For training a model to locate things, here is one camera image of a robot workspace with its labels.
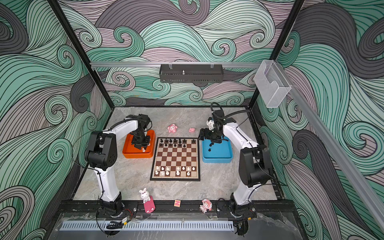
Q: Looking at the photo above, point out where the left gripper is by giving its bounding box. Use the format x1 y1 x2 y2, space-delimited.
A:
132 130 151 149

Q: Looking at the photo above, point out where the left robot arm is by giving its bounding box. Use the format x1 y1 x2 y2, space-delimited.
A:
85 114 155 216

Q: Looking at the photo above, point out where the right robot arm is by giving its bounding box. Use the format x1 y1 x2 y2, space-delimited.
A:
199 102 272 216

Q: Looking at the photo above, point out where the chess board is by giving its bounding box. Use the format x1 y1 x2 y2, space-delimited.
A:
150 137 201 182

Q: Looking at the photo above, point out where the orange plastic tray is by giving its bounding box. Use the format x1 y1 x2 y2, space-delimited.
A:
122 130 156 159

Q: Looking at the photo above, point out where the blue plastic tray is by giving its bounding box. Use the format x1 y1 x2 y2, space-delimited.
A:
202 137 233 164

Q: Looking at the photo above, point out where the pink kitty toy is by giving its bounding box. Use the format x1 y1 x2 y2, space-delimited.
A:
167 124 178 133

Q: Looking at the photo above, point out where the white rabbit figure pink base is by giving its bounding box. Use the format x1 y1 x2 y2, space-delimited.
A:
139 188 156 214

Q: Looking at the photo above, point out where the pink haired doll figure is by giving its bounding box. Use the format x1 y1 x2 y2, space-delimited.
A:
200 199 213 214

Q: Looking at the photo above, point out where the wooden letter block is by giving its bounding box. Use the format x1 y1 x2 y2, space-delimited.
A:
174 200 181 207

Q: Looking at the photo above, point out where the black wall shelf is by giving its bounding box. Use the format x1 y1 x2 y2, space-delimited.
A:
159 64 224 84

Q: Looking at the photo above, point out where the clear acrylic wall box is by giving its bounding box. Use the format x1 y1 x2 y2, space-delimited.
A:
254 60 292 108

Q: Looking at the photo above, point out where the white slotted cable duct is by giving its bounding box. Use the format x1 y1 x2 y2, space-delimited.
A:
59 220 234 232

